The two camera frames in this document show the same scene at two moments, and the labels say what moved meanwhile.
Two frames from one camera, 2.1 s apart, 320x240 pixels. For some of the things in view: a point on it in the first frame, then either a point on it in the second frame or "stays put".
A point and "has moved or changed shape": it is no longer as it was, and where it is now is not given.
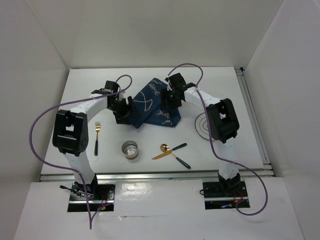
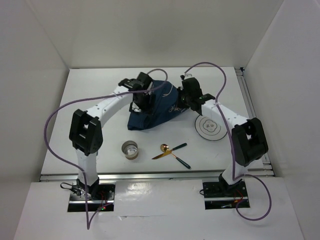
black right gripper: (164, 93) → (180, 105)
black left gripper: (127, 110) → (147, 108)
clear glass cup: (130, 149) stays put
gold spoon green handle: (165, 148) stays put
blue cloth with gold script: (148, 109) has moved or changed shape
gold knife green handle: (170, 152) stays put
